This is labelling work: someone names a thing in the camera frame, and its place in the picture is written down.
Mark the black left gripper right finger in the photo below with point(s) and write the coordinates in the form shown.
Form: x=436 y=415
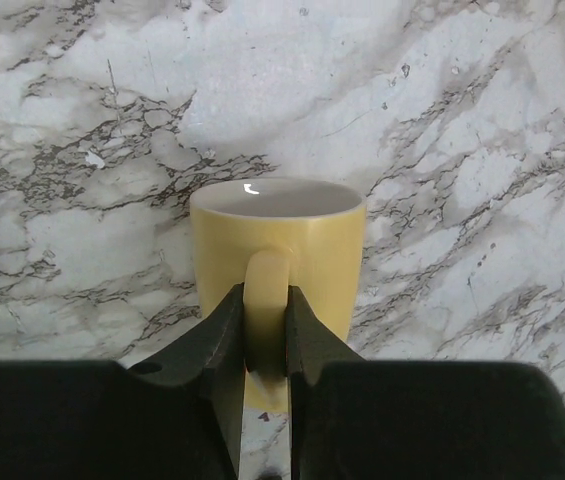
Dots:
x=353 y=418

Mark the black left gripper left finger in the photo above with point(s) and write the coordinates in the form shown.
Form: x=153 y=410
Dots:
x=175 y=415

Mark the yellow mug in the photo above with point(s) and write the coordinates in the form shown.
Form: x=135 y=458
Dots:
x=269 y=234

